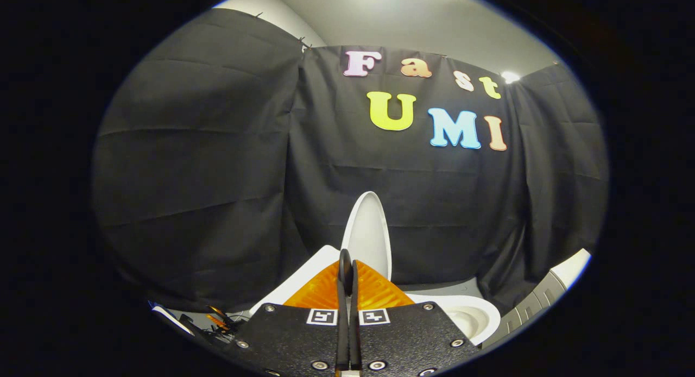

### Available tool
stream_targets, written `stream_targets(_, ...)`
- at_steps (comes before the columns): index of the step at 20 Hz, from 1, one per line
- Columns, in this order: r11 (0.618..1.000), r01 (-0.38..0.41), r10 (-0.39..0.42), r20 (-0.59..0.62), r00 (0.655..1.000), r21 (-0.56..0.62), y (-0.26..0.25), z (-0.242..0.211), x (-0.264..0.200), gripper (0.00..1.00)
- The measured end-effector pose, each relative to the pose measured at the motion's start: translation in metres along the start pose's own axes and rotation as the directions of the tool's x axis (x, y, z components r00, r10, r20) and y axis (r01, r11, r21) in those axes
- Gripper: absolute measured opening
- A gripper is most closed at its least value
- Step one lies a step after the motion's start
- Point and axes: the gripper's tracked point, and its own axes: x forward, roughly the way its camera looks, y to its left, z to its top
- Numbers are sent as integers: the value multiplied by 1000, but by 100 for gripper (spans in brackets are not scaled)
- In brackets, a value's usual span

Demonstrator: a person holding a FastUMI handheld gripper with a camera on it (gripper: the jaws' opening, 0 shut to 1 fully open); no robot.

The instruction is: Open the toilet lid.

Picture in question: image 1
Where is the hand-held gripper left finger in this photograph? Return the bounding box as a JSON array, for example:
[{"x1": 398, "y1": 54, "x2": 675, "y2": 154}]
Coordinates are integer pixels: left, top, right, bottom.
[{"x1": 222, "y1": 249, "x2": 352, "y2": 376}]

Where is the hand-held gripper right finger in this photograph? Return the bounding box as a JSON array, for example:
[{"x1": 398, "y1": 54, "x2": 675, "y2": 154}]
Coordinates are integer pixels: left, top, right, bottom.
[{"x1": 350, "y1": 259, "x2": 481, "y2": 376}]

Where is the white toilet lid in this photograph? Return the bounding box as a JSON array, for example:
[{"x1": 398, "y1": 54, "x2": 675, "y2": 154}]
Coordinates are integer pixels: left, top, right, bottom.
[{"x1": 340, "y1": 191, "x2": 393, "y2": 282}]

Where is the white toilet tank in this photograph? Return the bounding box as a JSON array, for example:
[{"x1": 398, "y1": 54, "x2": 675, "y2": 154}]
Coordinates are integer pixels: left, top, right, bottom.
[{"x1": 249, "y1": 245, "x2": 341, "y2": 316}]

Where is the white toilet bowl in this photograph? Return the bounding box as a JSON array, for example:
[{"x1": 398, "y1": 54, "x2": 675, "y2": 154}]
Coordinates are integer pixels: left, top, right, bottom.
[{"x1": 404, "y1": 293, "x2": 502, "y2": 347}]

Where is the grey slotted cabinet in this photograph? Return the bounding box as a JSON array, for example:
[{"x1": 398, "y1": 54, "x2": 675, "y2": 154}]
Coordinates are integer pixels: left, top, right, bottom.
[{"x1": 481, "y1": 249, "x2": 592, "y2": 349}]

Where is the black backdrop cloth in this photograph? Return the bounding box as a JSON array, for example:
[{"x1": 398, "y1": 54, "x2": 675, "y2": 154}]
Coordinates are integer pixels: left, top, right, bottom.
[{"x1": 91, "y1": 8, "x2": 610, "y2": 316}]

